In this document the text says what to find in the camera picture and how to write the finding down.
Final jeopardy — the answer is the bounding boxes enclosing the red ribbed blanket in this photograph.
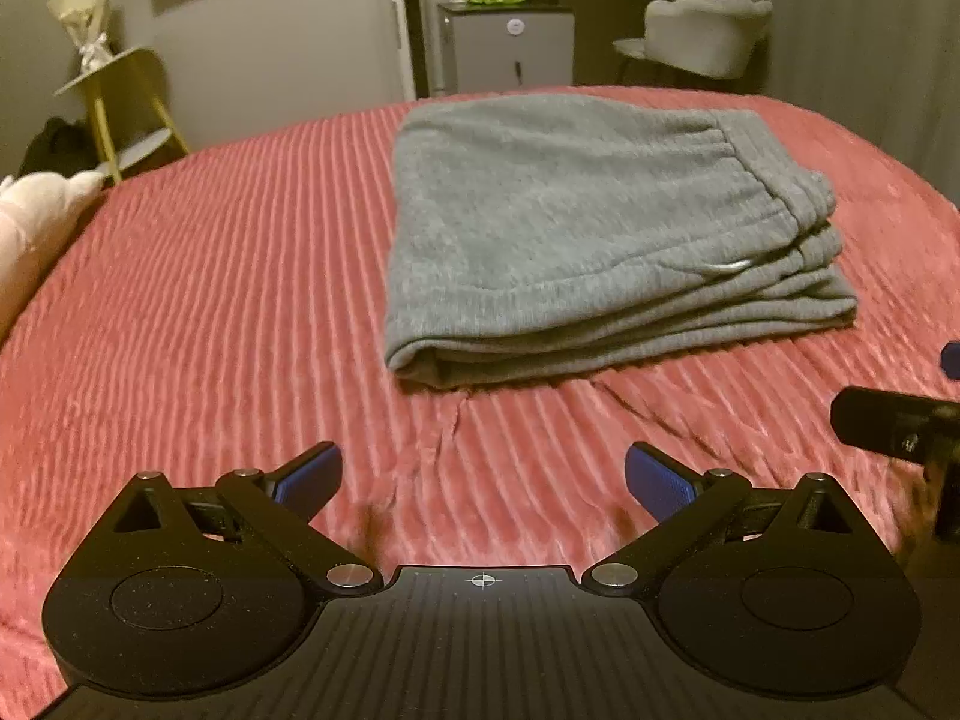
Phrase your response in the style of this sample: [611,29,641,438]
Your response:
[0,84,960,691]

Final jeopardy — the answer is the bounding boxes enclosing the black bag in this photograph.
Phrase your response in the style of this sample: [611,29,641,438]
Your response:
[16,117,103,178]

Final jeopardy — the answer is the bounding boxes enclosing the door frame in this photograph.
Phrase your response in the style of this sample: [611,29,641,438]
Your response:
[382,0,434,101]

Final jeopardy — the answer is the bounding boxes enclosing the grey curtain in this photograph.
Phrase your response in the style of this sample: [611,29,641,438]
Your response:
[763,0,960,205]

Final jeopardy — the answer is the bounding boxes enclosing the white upholstered chair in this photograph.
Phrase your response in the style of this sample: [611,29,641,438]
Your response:
[613,0,774,89]

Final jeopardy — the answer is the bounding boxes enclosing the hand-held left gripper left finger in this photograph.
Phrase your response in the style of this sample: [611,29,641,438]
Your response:
[94,441,381,602]

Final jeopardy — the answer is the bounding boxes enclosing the wrapped flower bouquet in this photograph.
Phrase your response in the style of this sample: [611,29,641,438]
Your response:
[46,0,116,77]

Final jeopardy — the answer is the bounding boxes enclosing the grey pants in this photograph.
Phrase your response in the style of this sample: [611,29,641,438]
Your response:
[384,94,859,392]

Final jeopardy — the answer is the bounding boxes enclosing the grey nightstand cabinet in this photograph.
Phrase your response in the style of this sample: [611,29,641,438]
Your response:
[436,2,578,98]

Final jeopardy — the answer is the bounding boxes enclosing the yellow side table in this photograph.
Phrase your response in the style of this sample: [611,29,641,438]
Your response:
[52,45,193,185]

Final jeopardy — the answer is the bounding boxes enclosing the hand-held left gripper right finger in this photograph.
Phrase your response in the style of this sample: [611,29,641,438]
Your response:
[587,441,876,606]

